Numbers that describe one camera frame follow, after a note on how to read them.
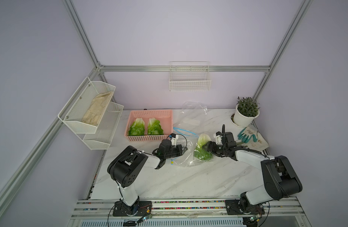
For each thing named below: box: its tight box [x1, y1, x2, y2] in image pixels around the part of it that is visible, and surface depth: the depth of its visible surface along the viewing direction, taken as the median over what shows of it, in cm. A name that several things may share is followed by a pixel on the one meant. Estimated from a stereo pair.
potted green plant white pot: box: [233, 96, 261, 127], surface depth 102 cm
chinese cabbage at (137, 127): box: [128, 117, 146, 137], surface depth 100 cm
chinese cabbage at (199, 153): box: [193, 133, 214, 161], surface depth 92 cm
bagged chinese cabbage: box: [147, 117, 165, 136], surface depth 100 cm
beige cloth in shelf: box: [81, 91, 114, 127], surface depth 80 cm
